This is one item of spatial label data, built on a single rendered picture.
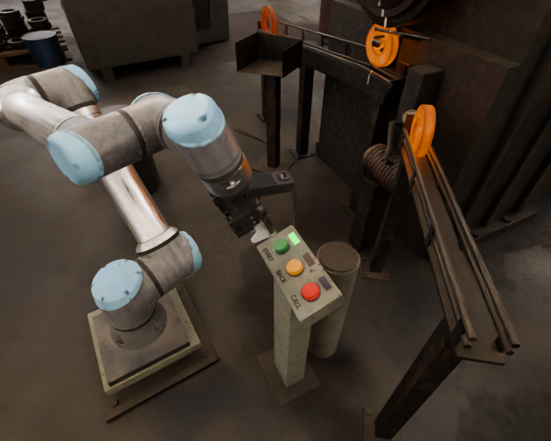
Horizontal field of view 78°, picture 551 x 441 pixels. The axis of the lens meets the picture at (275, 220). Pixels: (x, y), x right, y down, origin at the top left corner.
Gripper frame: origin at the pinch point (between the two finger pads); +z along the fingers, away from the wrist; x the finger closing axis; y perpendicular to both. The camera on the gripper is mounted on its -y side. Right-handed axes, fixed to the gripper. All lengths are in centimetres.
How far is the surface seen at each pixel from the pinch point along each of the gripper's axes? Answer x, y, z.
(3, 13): -394, 101, -10
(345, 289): 9.5, -8.8, 26.7
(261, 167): -110, -19, 76
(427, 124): -11, -54, 10
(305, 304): 16.9, 2.7, 6.6
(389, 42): -54, -75, 9
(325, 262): 4.2, -7.8, 18.1
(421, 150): -10, -51, 17
